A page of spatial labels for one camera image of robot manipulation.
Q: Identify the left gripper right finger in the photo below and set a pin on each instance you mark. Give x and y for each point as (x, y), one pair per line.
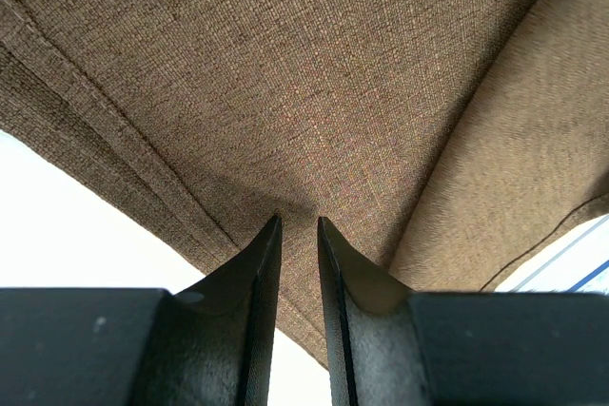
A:
(388, 344)

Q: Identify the brown cloth napkin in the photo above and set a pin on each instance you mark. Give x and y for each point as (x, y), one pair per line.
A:
(450, 141)

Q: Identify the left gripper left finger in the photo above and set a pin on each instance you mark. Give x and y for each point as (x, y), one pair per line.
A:
(210, 344)

